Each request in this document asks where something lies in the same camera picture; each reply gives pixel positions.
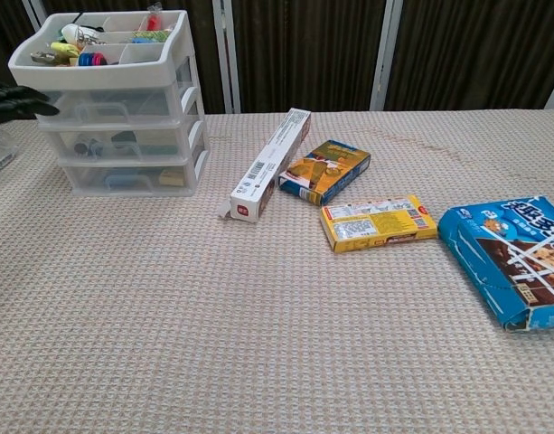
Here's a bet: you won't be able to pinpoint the left black grey robot hand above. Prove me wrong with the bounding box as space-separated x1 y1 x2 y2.
0 80 61 126

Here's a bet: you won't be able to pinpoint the white plastic drawer organizer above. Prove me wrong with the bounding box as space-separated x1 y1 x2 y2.
7 9 211 198

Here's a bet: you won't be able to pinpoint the clear plastic drawer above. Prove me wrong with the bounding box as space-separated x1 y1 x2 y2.
59 157 201 198
35 83 192 126
39 121 202 164

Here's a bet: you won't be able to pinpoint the long white carton box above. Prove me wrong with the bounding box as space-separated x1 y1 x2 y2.
218 107 313 225

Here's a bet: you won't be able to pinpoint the orange and blue snack box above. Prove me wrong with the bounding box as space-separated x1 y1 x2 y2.
276 138 372 207

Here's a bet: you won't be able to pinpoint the yellow flat snack box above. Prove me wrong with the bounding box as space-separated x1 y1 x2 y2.
319 193 439 254

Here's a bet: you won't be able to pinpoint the blue chocolate cookie box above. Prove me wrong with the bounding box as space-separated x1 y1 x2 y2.
437 194 554 334

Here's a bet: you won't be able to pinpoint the shiny yellow packet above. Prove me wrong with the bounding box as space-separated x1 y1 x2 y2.
50 41 81 58

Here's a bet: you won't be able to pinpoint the green flat card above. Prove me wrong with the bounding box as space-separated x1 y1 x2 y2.
138 145 181 158

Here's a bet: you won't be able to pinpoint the green yellow packet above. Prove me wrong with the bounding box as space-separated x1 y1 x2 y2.
131 29 174 42

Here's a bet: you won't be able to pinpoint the yellow paper block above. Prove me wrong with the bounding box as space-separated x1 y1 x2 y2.
157 168 188 187

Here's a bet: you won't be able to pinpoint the beige woven tablecloth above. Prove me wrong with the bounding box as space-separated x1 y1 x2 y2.
0 107 554 434

